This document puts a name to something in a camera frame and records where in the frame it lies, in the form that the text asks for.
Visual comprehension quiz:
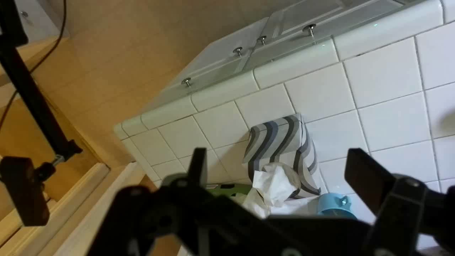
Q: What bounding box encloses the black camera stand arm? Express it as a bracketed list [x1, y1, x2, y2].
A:
[0, 0, 84, 163]

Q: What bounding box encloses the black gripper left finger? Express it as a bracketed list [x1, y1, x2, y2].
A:
[188, 146, 209, 187]

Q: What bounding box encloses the blue mug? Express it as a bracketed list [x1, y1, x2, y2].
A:
[316, 190, 358, 220]

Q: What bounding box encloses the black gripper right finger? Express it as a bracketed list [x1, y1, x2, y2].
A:
[344, 146, 398, 216]

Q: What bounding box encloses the thin black camera cable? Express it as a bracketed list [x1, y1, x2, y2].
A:
[0, 0, 68, 129]

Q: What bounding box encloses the black stereo camera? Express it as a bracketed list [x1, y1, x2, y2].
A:
[0, 155, 51, 227]

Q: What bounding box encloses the white tissue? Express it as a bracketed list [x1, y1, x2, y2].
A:
[240, 162, 303, 219]

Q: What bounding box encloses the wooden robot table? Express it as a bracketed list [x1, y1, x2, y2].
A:
[0, 37, 148, 256]

